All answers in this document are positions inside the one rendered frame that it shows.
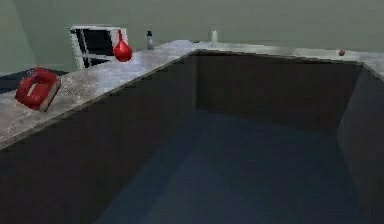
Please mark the red vase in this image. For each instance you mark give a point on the red vase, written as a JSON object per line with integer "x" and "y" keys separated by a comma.
{"x": 122, "y": 50}

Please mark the white candle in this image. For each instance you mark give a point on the white candle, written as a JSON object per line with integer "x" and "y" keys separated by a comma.
{"x": 214, "y": 35}

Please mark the grey spray bottle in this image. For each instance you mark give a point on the grey spray bottle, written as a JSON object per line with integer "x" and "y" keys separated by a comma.
{"x": 149, "y": 41}

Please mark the grey counter with dark cabinets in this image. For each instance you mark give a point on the grey counter with dark cabinets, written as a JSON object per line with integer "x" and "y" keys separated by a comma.
{"x": 100, "y": 133}

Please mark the white framed window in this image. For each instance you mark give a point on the white framed window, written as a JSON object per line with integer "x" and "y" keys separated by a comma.
{"x": 95, "y": 43}

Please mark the small red ball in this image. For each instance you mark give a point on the small red ball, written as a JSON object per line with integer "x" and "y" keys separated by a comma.
{"x": 341, "y": 52}

